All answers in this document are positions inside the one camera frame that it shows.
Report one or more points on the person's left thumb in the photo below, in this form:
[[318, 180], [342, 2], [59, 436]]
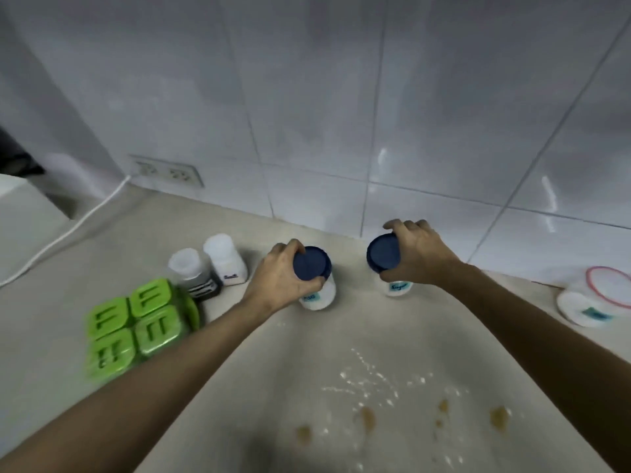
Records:
[[310, 284]]

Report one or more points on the person's right hand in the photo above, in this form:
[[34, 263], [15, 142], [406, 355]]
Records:
[[424, 258]]

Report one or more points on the white jar with blue lid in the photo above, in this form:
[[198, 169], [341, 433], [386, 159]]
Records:
[[318, 290], [384, 253]]

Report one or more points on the person's right thumb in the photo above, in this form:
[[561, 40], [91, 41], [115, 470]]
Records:
[[393, 276]]

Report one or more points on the white appliance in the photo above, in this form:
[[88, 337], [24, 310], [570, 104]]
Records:
[[27, 226]]

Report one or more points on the white tub with red-rimmed lid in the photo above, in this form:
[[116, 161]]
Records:
[[591, 302]]

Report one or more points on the dark shaker with white cap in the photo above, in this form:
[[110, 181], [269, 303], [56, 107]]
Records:
[[193, 273]]

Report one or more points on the white wall socket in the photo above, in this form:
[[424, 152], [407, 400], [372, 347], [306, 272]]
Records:
[[167, 171]]

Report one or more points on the person's right forearm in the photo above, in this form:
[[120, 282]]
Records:
[[547, 334]]

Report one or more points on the green four-lid spice container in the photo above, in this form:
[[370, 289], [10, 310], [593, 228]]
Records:
[[133, 327]]

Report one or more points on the person's left hand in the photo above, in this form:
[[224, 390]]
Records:
[[268, 283]]

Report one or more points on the person's left forearm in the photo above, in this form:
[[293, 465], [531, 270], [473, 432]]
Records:
[[133, 389]]

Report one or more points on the white salt shaker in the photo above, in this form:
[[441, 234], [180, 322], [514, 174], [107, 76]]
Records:
[[226, 261]]

